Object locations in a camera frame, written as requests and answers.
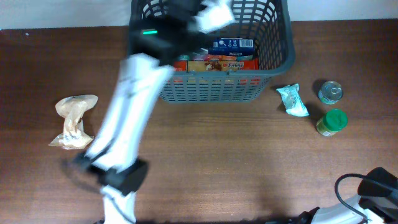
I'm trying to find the grey plastic lattice basket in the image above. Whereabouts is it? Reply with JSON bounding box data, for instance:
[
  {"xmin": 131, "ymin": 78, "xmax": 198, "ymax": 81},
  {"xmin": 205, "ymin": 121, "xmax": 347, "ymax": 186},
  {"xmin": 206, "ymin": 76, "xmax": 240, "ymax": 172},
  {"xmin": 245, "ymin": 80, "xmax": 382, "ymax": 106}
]
[{"xmin": 126, "ymin": 0, "xmax": 296, "ymax": 105}]

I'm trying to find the teal plastic packet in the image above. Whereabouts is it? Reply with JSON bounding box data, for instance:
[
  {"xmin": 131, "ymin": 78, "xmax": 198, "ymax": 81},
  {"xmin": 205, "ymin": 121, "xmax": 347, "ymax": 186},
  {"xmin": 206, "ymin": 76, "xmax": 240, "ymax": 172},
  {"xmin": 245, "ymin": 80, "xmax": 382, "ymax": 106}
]
[{"xmin": 276, "ymin": 83, "xmax": 309, "ymax": 117}]

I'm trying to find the San Remo spaghetti packet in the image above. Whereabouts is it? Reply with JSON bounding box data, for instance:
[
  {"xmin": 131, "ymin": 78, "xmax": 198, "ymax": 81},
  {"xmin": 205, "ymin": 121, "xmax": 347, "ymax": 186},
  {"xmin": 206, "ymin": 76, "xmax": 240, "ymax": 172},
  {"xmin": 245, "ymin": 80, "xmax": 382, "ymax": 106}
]
[{"xmin": 174, "ymin": 59, "xmax": 259, "ymax": 72}]

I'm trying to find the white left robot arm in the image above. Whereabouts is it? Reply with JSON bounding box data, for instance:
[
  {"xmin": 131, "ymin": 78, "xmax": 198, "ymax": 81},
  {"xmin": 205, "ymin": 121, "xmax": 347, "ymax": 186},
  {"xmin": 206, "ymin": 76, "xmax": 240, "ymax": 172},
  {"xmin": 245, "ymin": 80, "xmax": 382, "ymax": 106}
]
[{"xmin": 73, "ymin": 1, "xmax": 230, "ymax": 223}]

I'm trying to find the silver pull-tab tin can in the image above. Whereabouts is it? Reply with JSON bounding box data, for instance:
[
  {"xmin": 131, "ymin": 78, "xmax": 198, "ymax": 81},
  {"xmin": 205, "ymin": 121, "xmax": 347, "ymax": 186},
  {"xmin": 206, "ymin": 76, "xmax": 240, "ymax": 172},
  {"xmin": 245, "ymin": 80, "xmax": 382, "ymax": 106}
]
[{"xmin": 318, "ymin": 81, "xmax": 343, "ymax": 105}]

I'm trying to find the blue Kimberly-Clark tissue box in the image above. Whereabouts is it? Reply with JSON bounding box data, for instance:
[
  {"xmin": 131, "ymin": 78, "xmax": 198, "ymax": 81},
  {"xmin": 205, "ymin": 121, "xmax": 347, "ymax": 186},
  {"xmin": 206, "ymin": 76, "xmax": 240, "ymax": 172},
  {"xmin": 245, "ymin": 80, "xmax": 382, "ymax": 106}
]
[{"xmin": 208, "ymin": 38, "xmax": 255, "ymax": 56}]

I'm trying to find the green-lidded glass jar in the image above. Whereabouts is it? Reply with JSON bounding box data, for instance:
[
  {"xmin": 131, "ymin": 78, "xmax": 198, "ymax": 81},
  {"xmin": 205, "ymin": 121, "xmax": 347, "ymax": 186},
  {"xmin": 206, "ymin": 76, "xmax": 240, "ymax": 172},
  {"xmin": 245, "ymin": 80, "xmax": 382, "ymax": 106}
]
[{"xmin": 316, "ymin": 109, "xmax": 348, "ymax": 137}]

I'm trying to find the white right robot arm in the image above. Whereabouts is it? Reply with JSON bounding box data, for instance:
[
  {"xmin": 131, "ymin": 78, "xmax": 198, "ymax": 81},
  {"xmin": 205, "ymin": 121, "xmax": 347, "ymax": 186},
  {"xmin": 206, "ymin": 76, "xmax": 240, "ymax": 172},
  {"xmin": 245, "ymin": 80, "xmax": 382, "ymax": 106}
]
[{"xmin": 291, "ymin": 167, "xmax": 397, "ymax": 224}]

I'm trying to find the beige plastic packet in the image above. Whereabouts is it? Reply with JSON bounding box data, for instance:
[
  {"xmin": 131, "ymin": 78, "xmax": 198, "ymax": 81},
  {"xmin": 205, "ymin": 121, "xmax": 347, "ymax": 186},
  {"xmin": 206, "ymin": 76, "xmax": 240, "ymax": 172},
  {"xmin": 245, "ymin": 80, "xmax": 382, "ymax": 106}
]
[{"xmin": 49, "ymin": 95, "xmax": 98, "ymax": 150}]

